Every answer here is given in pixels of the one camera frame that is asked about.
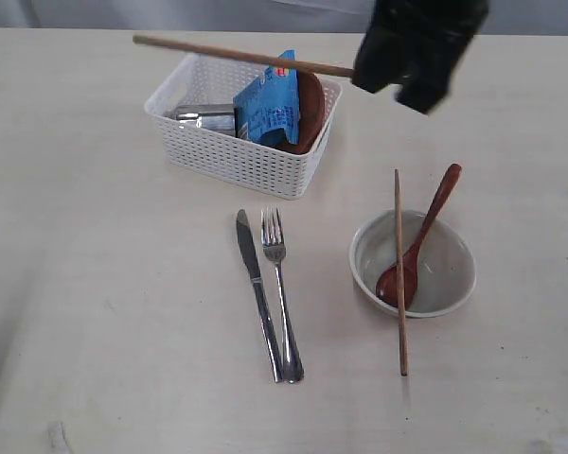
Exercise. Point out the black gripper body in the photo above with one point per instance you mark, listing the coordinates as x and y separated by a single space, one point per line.
449 25

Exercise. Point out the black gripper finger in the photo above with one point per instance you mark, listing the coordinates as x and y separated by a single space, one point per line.
384 58
428 78

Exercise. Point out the brown wooden plate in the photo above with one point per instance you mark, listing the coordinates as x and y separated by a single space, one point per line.
312 106

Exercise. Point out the brown wooden chopstick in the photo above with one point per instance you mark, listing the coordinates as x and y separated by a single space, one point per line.
403 345
235 55

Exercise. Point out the white ceramic bowl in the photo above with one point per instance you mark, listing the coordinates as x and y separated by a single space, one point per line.
446 271

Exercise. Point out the silver fork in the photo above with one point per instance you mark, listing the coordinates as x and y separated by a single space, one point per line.
274 248

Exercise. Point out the brown wooden spoon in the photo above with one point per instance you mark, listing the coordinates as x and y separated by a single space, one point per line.
386 287

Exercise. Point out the silver table knife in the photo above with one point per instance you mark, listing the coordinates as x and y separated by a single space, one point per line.
249 257

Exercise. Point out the grey curtain backdrop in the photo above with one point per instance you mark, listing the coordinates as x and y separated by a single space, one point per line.
505 17

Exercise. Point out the blue snack bag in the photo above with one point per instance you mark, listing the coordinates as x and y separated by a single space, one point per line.
267 110

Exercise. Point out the steel cup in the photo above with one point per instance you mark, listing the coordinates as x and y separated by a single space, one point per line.
219 118

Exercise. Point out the white perforated plastic basket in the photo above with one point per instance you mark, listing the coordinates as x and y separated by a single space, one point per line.
205 80

